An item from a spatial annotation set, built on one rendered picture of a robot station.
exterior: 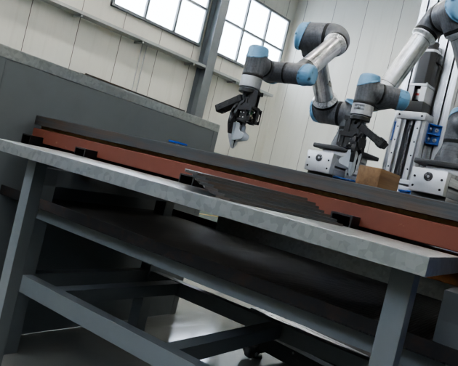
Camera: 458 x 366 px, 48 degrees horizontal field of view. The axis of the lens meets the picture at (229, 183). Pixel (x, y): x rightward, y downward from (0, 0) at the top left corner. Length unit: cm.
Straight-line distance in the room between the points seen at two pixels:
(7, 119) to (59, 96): 23
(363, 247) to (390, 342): 19
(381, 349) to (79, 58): 1071
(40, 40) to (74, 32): 75
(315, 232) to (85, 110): 145
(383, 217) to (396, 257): 35
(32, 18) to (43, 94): 897
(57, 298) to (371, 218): 109
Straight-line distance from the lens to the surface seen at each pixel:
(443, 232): 114
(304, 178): 125
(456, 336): 116
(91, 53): 1151
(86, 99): 216
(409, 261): 83
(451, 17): 206
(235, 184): 107
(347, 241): 86
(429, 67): 245
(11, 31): 1082
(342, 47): 213
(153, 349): 154
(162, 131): 248
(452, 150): 218
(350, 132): 187
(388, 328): 96
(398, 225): 117
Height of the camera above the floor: 80
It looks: 1 degrees down
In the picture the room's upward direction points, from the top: 13 degrees clockwise
